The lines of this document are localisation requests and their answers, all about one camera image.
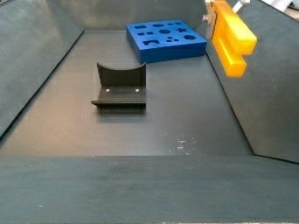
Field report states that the blue foam shape board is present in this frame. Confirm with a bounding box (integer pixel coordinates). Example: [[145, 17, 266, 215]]
[[125, 20, 207, 64]]

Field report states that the black curved holder stand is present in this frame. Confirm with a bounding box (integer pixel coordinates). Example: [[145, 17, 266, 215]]
[[91, 64, 145, 107]]

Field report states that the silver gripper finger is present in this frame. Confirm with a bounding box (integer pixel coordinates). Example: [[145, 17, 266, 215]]
[[201, 0, 216, 39], [232, 0, 249, 13]]

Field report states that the yellow double-square block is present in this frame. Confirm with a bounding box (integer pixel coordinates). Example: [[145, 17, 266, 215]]
[[212, 0, 257, 77]]

